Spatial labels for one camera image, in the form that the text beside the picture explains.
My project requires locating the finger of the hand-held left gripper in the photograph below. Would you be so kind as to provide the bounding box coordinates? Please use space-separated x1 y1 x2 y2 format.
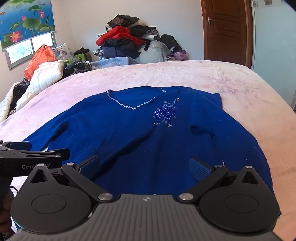
0 140 32 152
0 148 70 164

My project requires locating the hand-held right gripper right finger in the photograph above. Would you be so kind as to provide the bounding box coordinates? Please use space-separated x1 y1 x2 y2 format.
177 157 266 205

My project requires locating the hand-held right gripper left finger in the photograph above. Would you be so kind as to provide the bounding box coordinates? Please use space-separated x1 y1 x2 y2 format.
28 155 115 204

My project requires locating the blue beaded sweater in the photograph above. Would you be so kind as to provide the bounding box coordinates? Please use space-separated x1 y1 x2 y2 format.
22 86 281 217

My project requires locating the pile of clothes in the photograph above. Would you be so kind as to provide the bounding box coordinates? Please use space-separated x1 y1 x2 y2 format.
94 14 162 64

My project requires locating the person's left hand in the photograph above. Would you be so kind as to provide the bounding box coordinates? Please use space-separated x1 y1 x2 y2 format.
0 193 15 235

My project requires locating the white floral quilt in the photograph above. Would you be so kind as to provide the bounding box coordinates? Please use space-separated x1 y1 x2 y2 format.
0 81 30 122

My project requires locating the white quilted cushion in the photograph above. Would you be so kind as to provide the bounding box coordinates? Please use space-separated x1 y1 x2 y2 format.
15 60 65 112

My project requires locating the orange plastic bag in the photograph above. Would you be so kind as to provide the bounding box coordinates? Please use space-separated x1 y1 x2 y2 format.
24 44 58 80

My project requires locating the pink blanket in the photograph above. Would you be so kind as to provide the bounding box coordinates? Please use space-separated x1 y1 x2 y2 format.
0 60 296 241

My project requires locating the dark patterned cloth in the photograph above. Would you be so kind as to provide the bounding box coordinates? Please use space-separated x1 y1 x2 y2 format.
62 61 93 78

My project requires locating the window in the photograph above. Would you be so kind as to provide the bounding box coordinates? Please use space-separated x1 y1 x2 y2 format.
5 31 57 71

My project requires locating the green box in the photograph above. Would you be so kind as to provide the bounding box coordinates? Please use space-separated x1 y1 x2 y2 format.
64 53 90 65

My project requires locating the floral pillow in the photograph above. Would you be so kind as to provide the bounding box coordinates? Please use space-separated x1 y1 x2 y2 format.
51 43 77 62

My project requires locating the light blue towel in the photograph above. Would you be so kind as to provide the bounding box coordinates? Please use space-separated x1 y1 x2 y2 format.
89 56 139 69

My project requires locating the purple bag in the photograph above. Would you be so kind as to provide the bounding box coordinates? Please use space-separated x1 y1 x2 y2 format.
172 50 187 61

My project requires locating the lotus print roller blind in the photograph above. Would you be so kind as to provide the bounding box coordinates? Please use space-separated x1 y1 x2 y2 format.
0 0 56 52

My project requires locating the clear plastic bag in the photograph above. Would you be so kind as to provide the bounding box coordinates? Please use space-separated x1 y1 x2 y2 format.
139 40 171 63

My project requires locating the black bag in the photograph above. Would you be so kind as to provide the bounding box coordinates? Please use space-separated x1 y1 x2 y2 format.
159 34 183 53

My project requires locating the brown wooden door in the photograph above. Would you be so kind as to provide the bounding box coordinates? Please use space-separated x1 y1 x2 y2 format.
201 0 254 69

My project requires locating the pale sliding wardrobe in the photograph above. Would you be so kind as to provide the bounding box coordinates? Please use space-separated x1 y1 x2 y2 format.
251 0 296 112

